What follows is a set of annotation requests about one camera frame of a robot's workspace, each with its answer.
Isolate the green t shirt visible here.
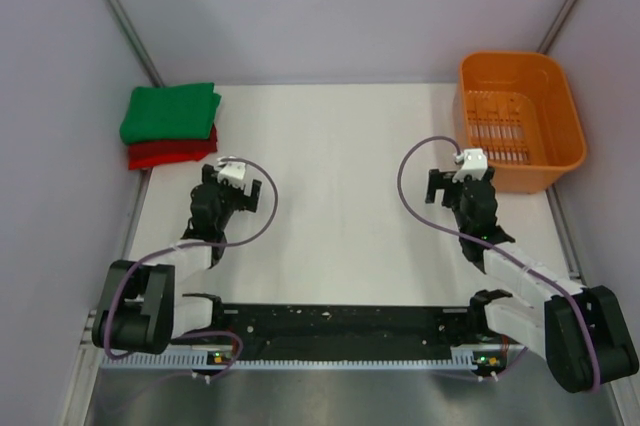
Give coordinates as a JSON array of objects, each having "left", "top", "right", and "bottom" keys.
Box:
[{"left": 119, "top": 83, "right": 221, "bottom": 145}]

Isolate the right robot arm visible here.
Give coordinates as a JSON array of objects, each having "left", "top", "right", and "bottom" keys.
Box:
[{"left": 425, "top": 169, "right": 639, "bottom": 393}]

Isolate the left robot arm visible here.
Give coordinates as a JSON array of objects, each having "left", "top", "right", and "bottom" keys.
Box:
[{"left": 91, "top": 157, "right": 262, "bottom": 359}]

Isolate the folded red t shirt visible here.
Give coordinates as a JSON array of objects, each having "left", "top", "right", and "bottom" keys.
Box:
[{"left": 127, "top": 126, "right": 217, "bottom": 170}]

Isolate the orange plastic basket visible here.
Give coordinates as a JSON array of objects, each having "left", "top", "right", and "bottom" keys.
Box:
[{"left": 452, "top": 51, "right": 587, "bottom": 194}]

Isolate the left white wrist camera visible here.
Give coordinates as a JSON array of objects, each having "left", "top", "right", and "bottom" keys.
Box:
[{"left": 214, "top": 157, "right": 246, "bottom": 188}]

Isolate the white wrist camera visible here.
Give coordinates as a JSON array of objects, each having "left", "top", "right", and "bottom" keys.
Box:
[
  {"left": 452, "top": 148, "right": 489, "bottom": 183},
  {"left": 214, "top": 157, "right": 246, "bottom": 188}
]

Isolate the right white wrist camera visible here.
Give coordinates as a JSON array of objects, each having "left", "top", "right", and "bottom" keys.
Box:
[{"left": 452, "top": 148, "right": 489, "bottom": 183}]

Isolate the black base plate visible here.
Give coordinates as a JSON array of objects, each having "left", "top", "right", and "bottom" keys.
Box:
[{"left": 204, "top": 303, "right": 515, "bottom": 362}]

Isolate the left corner metal post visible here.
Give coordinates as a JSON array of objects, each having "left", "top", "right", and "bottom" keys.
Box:
[{"left": 104, "top": 0, "right": 165, "bottom": 87}]

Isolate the grey slotted cable duct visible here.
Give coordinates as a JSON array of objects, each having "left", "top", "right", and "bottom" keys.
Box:
[{"left": 101, "top": 349, "right": 478, "bottom": 371}]

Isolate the aluminium frame rail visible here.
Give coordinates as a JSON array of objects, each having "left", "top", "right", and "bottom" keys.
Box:
[{"left": 80, "top": 310, "right": 107, "bottom": 349}]

